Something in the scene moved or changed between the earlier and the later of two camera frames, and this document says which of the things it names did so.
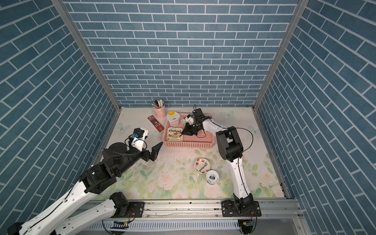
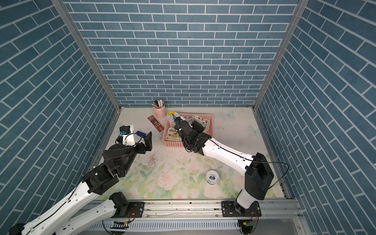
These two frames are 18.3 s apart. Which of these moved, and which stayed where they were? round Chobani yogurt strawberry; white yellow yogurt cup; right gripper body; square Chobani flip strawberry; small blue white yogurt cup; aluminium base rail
Moved: round Chobani yogurt strawberry; right gripper body
Stayed: small blue white yogurt cup; white yellow yogurt cup; square Chobani flip strawberry; aluminium base rail
